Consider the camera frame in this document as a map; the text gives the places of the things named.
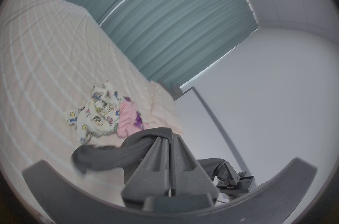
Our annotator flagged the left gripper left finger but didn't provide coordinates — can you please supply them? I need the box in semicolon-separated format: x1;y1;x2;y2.
121;137;170;202

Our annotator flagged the pale pink pillow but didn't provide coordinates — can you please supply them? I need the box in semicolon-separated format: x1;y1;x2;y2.
148;81;183;136

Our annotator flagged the bed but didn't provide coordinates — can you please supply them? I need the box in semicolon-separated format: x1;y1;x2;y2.
0;0;248;209

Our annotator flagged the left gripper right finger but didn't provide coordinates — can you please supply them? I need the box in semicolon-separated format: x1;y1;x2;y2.
170;133;220;199

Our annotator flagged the black T-shirt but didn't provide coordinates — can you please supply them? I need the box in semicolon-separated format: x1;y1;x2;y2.
72;127;226;186

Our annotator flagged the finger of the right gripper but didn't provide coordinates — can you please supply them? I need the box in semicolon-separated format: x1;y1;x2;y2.
223;161;241;183

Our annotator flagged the white printed pyjama top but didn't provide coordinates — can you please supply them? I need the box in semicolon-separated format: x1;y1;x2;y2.
65;81;125;144

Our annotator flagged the grey bedside table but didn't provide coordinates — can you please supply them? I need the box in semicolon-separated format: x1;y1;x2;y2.
158;81;181;101

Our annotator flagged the pink garment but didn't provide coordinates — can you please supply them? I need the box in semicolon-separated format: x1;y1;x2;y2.
117;100;145;138

